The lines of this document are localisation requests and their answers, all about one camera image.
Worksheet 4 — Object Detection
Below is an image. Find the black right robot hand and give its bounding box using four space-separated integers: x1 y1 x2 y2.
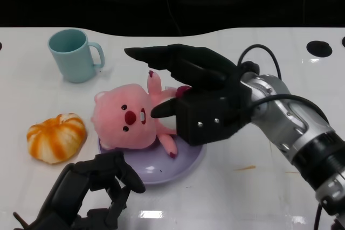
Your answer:
123 43 253 147

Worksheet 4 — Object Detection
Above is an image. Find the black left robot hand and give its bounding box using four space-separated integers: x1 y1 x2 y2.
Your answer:
13 151 146 230

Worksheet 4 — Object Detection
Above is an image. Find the pink plush doll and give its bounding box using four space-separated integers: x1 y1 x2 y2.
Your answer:
91 70 192 158

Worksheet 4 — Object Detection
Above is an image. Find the lavender plate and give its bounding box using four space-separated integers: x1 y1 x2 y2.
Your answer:
98 133 207 185

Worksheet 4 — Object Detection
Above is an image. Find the orange white pumpkin toy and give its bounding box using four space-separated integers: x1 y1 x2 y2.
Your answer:
26 113 87 165

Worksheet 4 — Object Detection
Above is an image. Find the teal mug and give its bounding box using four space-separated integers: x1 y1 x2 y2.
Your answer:
47 29 106 83

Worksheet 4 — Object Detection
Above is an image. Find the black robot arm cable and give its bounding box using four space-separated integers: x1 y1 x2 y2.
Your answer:
238 44 331 127

